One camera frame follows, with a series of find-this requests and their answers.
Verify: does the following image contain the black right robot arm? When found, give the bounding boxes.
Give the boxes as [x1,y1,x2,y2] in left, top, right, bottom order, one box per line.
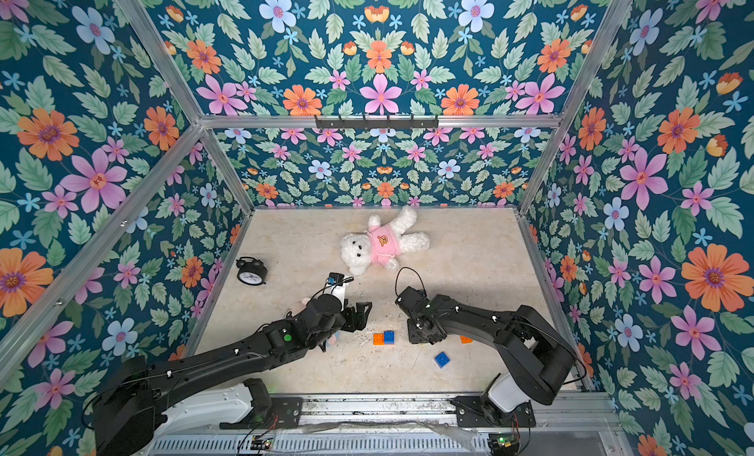
[396,287,577,413]

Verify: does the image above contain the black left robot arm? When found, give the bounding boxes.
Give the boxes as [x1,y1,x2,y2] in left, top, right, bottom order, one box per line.
[92,294,372,455]

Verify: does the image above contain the pig plush doll striped shirt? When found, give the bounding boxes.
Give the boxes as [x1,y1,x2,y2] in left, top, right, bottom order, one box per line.
[302,297,340,349]

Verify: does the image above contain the white teddy bear pink shirt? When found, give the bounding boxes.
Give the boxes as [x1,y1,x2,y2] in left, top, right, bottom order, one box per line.
[340,207,431,277]

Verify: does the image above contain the black alarm clock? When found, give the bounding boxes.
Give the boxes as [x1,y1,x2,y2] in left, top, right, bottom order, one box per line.
[236,257,268,286]

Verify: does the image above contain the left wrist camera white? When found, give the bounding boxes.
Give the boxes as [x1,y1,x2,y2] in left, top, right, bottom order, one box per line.
[324,273,351,307]

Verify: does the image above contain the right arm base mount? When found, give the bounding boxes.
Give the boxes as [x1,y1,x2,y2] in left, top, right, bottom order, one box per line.
[450,374,536,429]

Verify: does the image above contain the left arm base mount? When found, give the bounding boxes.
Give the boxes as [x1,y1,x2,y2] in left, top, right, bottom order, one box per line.
[154,379,304,436]

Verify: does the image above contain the aluminium front rail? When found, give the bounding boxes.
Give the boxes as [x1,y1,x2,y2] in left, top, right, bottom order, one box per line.
[145,391,633,455]

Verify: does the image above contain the black bracket on rail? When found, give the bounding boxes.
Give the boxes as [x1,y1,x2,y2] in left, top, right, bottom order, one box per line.
[314,115,440,130]

